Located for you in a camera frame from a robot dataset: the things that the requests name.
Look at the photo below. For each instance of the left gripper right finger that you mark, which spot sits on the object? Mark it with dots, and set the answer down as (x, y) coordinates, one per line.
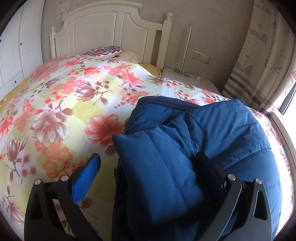
(243, 212)

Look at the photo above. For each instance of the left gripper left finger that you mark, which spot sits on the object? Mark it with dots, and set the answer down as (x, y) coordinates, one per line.
(41, 219)

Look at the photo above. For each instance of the blue puffer jacket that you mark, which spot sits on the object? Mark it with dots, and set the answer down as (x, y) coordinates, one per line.
(161, 191)

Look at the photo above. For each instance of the white window sill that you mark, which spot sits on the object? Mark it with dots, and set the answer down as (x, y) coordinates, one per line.
(285, 134)

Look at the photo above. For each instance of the floral bed quilt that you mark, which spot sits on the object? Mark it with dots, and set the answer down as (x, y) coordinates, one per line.
(68, 109)

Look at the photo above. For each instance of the white nightstand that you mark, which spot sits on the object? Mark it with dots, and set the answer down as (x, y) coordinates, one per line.
(191, 80)

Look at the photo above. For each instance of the white desk lamp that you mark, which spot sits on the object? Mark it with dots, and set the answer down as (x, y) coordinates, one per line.
(179, 70)

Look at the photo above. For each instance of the patterned window curtain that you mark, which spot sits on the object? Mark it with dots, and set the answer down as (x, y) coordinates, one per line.
(264, 72)

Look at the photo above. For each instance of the yellow pillow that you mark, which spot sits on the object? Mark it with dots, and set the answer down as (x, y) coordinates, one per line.
(151, 69)

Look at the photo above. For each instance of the white wardrobe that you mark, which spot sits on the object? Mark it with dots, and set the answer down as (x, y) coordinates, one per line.
(21, 50)

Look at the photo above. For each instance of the colourful patterned pillow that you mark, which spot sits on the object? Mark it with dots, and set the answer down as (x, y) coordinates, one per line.
(108, 52)

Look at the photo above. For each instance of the beige checkered pillow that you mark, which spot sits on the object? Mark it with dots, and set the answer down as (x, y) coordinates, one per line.
(129, 56)

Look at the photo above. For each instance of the white wooden headboard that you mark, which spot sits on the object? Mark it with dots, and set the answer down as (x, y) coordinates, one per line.
(112, 23)

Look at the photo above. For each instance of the wall socket plate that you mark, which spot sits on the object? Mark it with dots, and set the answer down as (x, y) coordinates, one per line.
(201, 57)

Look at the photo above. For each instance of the wall paper notes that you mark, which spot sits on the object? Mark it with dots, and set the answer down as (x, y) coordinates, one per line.
(62, 9)

